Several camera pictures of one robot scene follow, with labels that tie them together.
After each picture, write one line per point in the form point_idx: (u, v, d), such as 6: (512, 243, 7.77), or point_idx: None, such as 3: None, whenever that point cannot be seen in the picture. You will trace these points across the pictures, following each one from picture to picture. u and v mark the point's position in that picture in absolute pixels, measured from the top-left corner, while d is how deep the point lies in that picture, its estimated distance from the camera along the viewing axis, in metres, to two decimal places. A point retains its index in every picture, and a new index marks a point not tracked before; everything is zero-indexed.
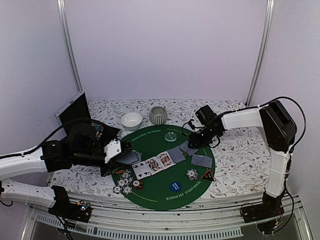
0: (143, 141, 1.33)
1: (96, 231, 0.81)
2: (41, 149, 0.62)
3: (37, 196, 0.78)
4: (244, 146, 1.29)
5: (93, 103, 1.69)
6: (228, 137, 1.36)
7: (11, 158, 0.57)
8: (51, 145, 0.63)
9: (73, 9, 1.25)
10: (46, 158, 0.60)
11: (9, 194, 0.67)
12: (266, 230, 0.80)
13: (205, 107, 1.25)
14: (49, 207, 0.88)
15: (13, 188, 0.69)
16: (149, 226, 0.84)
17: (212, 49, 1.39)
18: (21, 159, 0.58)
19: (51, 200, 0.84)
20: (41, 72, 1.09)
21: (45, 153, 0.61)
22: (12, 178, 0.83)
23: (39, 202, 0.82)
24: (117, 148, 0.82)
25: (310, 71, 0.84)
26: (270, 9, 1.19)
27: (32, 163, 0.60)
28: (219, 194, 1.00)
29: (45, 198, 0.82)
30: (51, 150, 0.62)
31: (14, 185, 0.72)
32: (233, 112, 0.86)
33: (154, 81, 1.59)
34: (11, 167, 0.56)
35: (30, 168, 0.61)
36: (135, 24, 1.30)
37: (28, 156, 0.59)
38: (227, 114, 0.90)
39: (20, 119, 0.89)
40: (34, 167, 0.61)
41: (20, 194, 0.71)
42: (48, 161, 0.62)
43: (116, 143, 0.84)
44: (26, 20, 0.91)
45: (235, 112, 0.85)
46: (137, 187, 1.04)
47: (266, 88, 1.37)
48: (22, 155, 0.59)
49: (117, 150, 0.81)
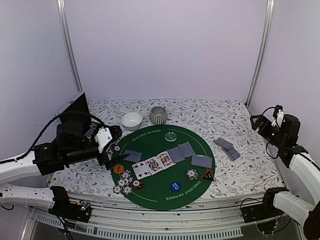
0: (177, 134, 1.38)
1: (96, 231, 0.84)
2: (33, 153, 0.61)
3: (34, 198, 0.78)
4: (244, 135, 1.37)
5: (93, 103, 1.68)
6: (223, 126, 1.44)
7: (5, 164, 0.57)
8: (43, 149, 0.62)
9: (73, 9, 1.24)
10: (37, 162, 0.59)
11: (8, 198, 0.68)
12: (266, 230, 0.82)
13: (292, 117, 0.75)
14: (48, 208, 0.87)
15: (11, 193, 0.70)
16: (149, 226, 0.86)
17: (211, 49, 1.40)
18: (14, 165, 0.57)
19: (50, 202, 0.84)
20: (42, 73, 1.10)
21: (37, 157, 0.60)
22: (10, 182, 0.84)
23: (39, 204, 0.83)
24: (108, 134, 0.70)
25: (310, 71, 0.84)
26: (270, 9, 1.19)
27: (25, 168, 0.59)
28: (219, 194, 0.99)
29: (43, 200, 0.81)
30: (44, 153, 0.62)
31: (13, 188, 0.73)
32: (306, 161, 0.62)
33: (154, 81, 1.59)
34: (6, 173, 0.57)
35: (24, 172, 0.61)
36: (134, 24, 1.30)
37: (20, 162, 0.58)
38: (301, 158, 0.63)
39: (20, 120, 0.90)
40: (28, 171, 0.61)
41: (19, 198, 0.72)
42: (41, 165, 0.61)
43: (105, 131, 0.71)
44: (26, 21, 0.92)
45: (309, 165, 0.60)
46: (137, 187, 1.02)
47: (267, 88, 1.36)
48: (15, 161, 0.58)
49: (108, 137, 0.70)
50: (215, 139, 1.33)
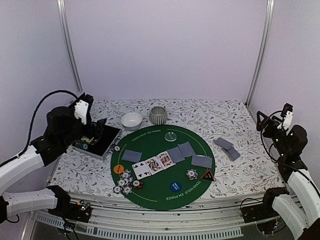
0: (177, 134, 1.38)
1: (96, 231, 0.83)
2: (32, 147, 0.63)
3: (37, 201, 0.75)
4: (244, 135, 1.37)
5: (93, 103, 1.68)
6: (224, 126, 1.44)
7: (8, 163, 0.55)
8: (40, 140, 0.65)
9: (73, 9, 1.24)
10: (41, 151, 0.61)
11: (15, 204, 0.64)
12: (266, 230, 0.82)
13: (299, 127, 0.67)
14: (53, 208, 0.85)
15: (16, 199, 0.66)
16: (149, 226, 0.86)
17: (211, 49, 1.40)
18: (18, 160, 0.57)
19: (53, 199, 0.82)
20: (41, 73, 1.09)
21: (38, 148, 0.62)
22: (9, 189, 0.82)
23: (44, 205, 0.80)
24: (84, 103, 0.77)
25: (311, 71, 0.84)
26: (270, 9, 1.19)
27: (30, 161, 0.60)
28: (219, 194, 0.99)
29: (47, 199, 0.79)
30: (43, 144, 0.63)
31: (15, 196, 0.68)
32: (304, 179, 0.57)
33: (154, 81, 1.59)
34: (14, 171, 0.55)
35: (29, 167, 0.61)
36: (135, 24, 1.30)
37: (23, 156, 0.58)
38: (300, 175, 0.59)
39: (20, 120, 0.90)
40: (32, 164, 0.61)
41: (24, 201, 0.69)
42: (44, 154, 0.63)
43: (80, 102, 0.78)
44: (27, 22, 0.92)
45: (307, 185, 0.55)
46: (137, 187, 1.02)
47: (267, 88, 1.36)
48: (18, 157, 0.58)
49: (85, 105, 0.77)
50: (215, 139, 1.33)
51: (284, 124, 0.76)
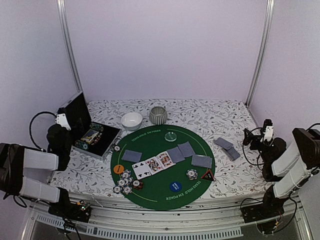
0: (177, 134, 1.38)
1: (96, 231, 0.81)
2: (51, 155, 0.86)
3: (45, 192, 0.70)
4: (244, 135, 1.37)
5: (93, 103, 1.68)
6: (223, 126, 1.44)
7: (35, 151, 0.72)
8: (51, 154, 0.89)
9: (73, 9, 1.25)
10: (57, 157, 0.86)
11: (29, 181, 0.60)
12: (266, 230, 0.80)
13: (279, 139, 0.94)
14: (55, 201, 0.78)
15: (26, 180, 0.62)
16: (149, 226, 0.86)
17: (211, 49, 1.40)
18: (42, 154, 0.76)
19: (56, 189, 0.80)
20: (42, 73, 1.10)
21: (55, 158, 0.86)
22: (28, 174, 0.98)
23: (49, 196, 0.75)
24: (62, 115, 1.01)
25: (310, 71, 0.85)
26: (270, 9, 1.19)
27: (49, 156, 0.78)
28: (219, 194, 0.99)
29: (51, 188, 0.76)
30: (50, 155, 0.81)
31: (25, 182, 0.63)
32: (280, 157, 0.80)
33: (155, 81, 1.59)
34: (39, 156, 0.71)
35: (48, 163, 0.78)
36: (135, 25, 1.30)
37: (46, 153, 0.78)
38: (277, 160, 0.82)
39: (20, 120, 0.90)
40: (50, 162, 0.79)
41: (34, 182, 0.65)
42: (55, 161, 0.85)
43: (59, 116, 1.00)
44: (27, 22, 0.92)
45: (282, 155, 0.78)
46: (137, 187, 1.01)
47: (267, 88, 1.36)
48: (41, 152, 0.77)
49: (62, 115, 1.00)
50: (215, 139, 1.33)
51: (267, 136, 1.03)
